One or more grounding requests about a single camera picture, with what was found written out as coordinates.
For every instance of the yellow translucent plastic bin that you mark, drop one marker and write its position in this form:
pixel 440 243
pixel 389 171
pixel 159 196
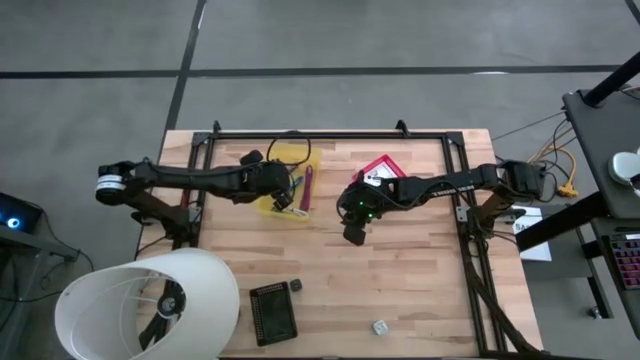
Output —
pixel 290 154

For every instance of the desk caster wheel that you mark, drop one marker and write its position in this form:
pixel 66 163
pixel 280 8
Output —
pixel 595 313

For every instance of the black slanted pole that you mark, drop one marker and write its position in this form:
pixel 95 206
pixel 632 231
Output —
pixel 610 82

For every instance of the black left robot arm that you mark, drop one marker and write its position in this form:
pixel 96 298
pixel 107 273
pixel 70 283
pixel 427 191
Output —
pixel 200 177

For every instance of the white paper sheet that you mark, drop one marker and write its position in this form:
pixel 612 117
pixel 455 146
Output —
pixel 537 250

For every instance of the black lamp socket stand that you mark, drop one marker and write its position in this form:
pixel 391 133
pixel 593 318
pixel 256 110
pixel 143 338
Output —
pixel 170 303

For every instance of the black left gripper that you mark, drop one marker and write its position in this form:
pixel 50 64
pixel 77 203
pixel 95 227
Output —
pixel 275 180

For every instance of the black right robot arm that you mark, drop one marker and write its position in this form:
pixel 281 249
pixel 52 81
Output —
pixel 440 185

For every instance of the backlit computer keyboard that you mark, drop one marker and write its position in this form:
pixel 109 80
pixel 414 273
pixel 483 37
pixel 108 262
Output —
pixel 627 260

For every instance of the black aluminium rig frame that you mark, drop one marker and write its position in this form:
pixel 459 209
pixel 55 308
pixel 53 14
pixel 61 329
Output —
pixel 350 135

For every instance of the small white die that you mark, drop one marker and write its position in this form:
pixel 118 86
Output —
pixel 380 328

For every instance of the white printed instruction booklet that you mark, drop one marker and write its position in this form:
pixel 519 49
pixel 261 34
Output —
pixel 382 171

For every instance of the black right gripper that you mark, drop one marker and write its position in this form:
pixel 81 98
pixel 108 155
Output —
pixel 360 200

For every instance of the white lamp shade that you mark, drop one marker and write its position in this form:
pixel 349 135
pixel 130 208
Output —
pixel 200 280

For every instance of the dark grey desk top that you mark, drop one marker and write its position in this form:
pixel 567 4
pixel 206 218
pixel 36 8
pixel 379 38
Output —
pixel 595 145

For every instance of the grey metal stand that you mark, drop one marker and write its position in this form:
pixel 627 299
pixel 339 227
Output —
pixel 40 245

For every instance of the black plastic slotted basket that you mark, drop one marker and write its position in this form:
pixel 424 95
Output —
pixel 272 315

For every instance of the black device with blue light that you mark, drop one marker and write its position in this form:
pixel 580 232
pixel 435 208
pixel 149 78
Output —
pixel 17 215

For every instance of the white rounded device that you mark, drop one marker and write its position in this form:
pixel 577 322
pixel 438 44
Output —
pixel 625 167

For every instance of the black cube wall charger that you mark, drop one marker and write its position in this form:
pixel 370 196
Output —
pixel 296 285

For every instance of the black desk frame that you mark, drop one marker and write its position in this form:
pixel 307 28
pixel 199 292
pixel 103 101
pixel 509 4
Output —
pixel 560 225

